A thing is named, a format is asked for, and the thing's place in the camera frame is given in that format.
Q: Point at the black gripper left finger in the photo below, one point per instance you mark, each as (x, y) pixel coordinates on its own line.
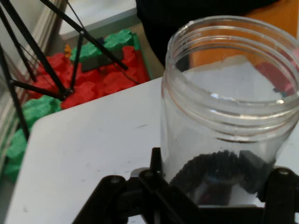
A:
(112, 198)

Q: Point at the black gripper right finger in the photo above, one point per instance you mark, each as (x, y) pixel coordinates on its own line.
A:
(282, 193)

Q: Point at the clear plastic jar black seeds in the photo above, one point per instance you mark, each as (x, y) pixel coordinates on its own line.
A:
(172, 130)

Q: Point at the red foam blocks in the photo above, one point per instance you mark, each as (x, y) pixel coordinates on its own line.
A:
(93, 88)

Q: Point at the black tripod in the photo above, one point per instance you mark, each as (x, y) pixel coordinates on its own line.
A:
(64, 94)

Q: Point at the red foam floor mat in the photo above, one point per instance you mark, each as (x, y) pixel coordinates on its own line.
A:
(275, 74)

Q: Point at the dark grey flat slab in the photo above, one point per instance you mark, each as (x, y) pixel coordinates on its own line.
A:
(93, 64)

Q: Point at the green foam block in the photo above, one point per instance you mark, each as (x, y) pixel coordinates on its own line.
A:
(88, 52)

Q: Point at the small orange object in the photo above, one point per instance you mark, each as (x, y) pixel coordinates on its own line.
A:
(67, 50)

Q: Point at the orange foam floor mat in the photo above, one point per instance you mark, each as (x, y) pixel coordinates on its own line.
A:
(280, 16)

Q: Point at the black chair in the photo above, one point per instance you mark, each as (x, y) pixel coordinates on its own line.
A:
(163, 23)

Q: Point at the aluminium wall rail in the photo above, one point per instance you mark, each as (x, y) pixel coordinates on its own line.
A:
(46, 23)

